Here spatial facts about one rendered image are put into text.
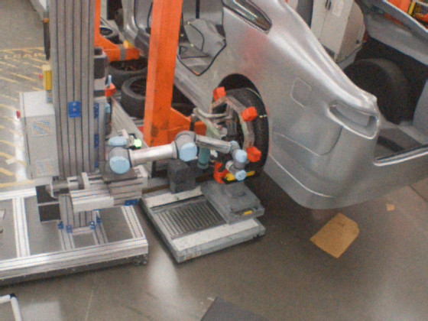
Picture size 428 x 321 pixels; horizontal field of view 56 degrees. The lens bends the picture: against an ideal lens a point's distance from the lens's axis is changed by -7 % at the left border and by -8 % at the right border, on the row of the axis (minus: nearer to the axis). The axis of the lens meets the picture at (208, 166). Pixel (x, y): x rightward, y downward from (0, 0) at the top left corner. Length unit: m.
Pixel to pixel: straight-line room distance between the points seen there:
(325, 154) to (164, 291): 1.50
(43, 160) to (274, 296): 1.92
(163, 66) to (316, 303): 2.14
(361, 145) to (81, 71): 1.72
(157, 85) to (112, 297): 1.61
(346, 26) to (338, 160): 5.24
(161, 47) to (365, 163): 1.66
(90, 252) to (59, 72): 1.28
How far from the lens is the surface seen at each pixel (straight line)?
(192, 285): 3.24
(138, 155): 2.62
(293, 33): 2.88
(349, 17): 7.67
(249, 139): 3.10
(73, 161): 2.92
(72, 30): 2.53
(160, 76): 3.32
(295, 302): 3.33
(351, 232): 4.09
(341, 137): 2.58
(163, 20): 3.16
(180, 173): 3.63
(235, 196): 3.70
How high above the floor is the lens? 2.50
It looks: 35 degrees down
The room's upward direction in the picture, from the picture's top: 9 degrees clockwise
